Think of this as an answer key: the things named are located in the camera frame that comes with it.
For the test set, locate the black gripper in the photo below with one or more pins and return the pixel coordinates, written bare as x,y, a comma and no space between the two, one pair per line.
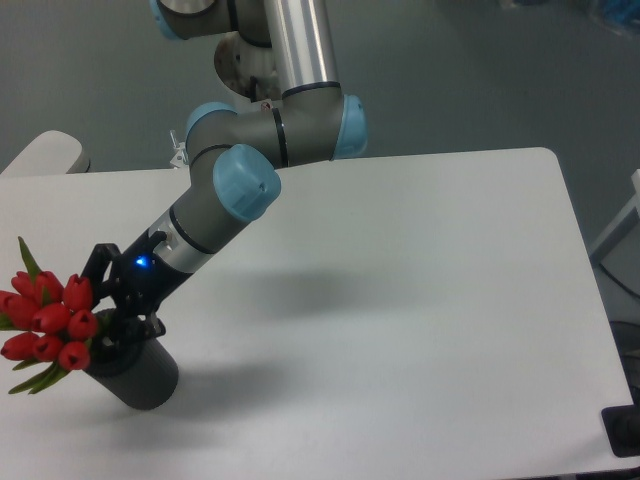
138,283

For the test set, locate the red tulip bouquet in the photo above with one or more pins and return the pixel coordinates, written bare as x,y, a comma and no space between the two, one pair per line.
52,323

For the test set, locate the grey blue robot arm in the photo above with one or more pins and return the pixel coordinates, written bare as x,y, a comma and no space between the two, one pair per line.
234,158

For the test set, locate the dark grey ribbed vase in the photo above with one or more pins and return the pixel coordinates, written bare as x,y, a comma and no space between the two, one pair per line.
143,375

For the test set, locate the white chair back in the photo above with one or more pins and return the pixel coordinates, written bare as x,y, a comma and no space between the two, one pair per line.
51,153

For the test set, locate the blue object top right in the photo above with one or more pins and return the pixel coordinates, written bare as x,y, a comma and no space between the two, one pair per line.
620,17

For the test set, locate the white furniture frame right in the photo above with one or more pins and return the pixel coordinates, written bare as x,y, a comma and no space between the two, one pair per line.
614,232

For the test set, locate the black cable port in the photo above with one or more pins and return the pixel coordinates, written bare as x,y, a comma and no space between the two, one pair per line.
622,429

